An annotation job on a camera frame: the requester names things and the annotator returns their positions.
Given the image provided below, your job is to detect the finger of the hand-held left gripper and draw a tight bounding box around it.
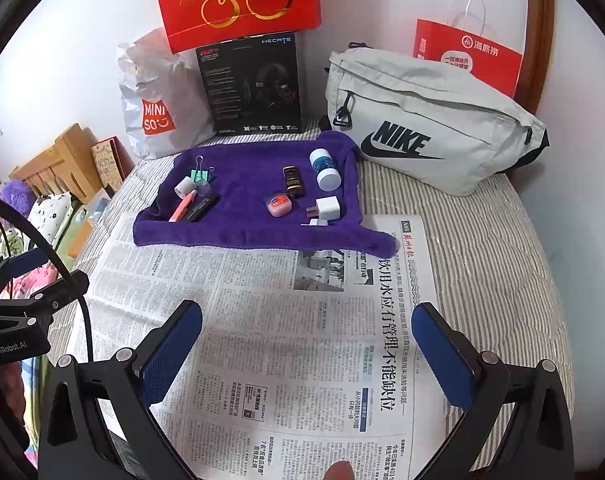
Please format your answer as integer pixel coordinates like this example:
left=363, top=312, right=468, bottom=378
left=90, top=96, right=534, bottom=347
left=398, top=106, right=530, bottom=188
left=10, top=270, right=90, bottom=313
left=0, top=249, right=50, bottom=288

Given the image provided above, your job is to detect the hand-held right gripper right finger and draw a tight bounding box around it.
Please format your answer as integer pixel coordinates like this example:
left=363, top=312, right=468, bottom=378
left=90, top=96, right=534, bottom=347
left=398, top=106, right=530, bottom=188
left=411, top=301, right=576, bottom=480

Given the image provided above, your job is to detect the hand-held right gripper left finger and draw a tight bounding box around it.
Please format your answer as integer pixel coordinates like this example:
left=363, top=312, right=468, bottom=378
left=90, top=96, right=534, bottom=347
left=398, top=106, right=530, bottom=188
left=37, top=299, right=204, bottom=480

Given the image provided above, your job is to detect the pink highlighter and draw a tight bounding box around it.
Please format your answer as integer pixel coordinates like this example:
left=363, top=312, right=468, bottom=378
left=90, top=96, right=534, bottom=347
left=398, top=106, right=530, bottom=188
left=168, top=191, right=198, bottom=222

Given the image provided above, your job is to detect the black marker pen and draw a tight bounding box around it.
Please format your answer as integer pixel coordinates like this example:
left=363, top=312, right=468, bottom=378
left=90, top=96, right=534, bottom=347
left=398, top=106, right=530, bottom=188
left=182, top=191, right=221, bottom=222

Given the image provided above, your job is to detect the green binder clip bundle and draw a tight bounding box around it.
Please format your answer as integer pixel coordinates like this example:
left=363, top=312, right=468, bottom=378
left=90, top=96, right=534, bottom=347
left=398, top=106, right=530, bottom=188
left=192, top=156, right=218, bottom=184

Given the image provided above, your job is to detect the white charger plug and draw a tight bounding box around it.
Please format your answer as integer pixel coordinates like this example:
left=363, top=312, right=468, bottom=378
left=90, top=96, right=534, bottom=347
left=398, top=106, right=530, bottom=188
left=305, top=196, right=339, bottom=225

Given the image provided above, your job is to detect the small brown gold bottle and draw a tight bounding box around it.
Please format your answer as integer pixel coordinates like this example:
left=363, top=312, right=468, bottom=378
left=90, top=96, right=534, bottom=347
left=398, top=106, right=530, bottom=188
left=282, top=164, right=306, bottom=197

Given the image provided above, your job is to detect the blue and white bottle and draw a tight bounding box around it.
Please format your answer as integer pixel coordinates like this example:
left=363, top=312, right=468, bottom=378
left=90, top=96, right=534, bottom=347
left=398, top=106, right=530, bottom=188
left=309, top=148, right=341, bottom=192

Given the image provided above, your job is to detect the person's right hand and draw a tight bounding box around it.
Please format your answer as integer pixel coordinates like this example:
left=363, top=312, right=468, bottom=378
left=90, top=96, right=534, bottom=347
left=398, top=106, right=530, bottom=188
left=325, top=461, right=356, bottom=480

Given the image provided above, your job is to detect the white patterned pillow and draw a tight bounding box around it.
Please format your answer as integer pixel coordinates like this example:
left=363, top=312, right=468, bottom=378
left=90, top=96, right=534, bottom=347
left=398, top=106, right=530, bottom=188
left=27, top=195, right=78, bottom=246

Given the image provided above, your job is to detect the green blanket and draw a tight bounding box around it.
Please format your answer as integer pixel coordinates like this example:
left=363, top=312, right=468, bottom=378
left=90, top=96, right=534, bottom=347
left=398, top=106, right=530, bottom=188
left=52, top=200, right=90, bottom=256

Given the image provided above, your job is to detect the purple plush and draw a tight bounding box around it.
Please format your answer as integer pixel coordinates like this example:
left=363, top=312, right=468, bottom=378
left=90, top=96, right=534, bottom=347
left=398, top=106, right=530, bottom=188
left=0, top=180, right=36, bottom=216

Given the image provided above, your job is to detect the clear bag with blue box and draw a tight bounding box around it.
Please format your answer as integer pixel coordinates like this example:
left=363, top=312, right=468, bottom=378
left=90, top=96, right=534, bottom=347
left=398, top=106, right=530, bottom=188
left=72, top=195, right=110, bottom=223

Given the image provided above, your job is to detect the newspaper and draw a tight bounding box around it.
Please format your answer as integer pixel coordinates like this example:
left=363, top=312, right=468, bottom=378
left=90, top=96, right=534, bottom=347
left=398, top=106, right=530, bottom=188
left=65, top=210, right=438, bottom=480

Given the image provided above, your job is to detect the wooden headboard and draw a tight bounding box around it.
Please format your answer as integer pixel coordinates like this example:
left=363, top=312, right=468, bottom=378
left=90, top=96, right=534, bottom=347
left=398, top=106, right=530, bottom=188
left=10, top=124, right=103, bottom=206

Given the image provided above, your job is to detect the floral patterned book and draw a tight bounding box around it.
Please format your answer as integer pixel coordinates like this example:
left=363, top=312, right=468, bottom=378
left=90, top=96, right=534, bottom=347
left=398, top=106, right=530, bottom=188
left=91, top=136, right=136, bottom=198

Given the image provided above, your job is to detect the purple towel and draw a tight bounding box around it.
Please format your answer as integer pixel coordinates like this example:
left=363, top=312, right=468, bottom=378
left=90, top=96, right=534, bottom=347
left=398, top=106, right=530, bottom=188
left=133, top=130, right=398, bottom=253

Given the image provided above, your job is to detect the white plastic shopping bag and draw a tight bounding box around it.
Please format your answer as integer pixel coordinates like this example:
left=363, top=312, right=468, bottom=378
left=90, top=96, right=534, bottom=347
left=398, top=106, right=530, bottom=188
left=116, top=27, right=218, bottom=161

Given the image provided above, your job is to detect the grey waist bag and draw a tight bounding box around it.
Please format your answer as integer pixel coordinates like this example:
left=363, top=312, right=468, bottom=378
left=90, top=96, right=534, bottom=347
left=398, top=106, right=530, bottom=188
left=325, top=42, right=551, bottom=197

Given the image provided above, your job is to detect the black headphone box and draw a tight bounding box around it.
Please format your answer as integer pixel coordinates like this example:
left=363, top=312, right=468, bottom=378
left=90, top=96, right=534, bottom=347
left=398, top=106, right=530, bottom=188
left=195, top=32, right=304, bottom=136

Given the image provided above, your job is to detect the red gift bag gold print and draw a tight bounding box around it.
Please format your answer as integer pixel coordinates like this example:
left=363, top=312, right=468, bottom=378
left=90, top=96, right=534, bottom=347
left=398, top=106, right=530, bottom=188
left=151, top=0, right=323, bottom=55

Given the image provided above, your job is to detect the small red paper bag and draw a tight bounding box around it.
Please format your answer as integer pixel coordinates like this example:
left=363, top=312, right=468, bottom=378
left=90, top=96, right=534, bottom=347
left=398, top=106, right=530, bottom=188
left=415, top=0, right=524, bottom=101

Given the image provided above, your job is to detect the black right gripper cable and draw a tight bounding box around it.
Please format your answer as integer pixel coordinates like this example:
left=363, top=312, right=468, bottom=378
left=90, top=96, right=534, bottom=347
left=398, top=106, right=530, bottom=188
left=0, top=192, right=94, bottom=363

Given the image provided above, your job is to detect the curved brown wooden frame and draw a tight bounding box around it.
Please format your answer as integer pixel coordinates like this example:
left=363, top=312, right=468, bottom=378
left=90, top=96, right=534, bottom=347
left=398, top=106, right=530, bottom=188
left=513, top=0, right=556, bottom=116

